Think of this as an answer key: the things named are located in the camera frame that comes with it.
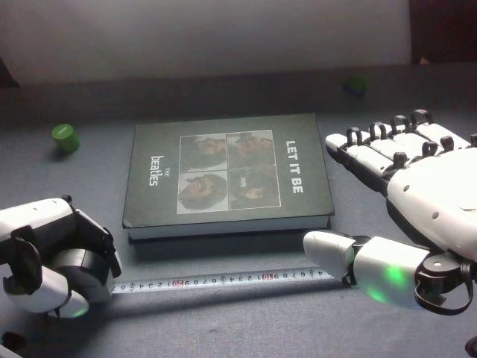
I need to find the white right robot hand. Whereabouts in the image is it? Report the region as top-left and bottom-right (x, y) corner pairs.
(302, 109), (477, 317)

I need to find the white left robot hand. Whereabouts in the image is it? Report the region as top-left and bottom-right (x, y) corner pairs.
(0, 195), (123, 320)

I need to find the grey tape measure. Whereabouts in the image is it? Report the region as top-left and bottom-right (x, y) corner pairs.
(48, 248), (338, 304)

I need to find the black Beatles book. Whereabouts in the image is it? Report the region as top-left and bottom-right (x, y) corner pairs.
(121, 113), (335, 243)

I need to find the green cylinder block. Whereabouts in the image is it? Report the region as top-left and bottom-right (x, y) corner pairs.
(51, 122), (81, 153)

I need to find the green and blue block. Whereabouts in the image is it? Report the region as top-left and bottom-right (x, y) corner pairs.
(341, 76), (368, 96)

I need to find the grey table cloth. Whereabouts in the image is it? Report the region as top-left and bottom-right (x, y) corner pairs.
(0, 61), (477, 358)

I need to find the white backdrop board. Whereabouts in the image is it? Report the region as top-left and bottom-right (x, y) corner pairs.
(0, 0), (413, 85)

